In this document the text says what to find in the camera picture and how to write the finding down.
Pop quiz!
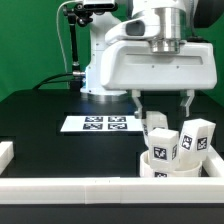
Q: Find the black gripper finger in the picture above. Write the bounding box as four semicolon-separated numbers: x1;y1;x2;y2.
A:
180;90;195;117
131;90;146;119

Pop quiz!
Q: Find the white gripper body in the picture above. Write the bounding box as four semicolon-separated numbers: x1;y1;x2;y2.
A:
100;19;217;91

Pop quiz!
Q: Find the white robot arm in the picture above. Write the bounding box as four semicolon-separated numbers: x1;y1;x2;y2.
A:
83;0;217;119

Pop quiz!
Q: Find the white paper marker sheet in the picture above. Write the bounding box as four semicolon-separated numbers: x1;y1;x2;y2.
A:
61;115;142;133

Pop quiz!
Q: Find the white overhead camera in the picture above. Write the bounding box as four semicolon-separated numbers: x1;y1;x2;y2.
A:
83;0;116;9

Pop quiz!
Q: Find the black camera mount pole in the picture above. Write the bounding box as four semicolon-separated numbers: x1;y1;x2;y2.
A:
63;3;92;89

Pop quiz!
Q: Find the black cable bundle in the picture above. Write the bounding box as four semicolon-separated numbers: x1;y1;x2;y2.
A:
32;72;75;90

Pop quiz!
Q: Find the white front fence rail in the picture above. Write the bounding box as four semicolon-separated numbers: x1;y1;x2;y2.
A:
0;177;224;204

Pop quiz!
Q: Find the white left fence rail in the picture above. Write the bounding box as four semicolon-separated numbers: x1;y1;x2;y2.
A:
0;141;14;175

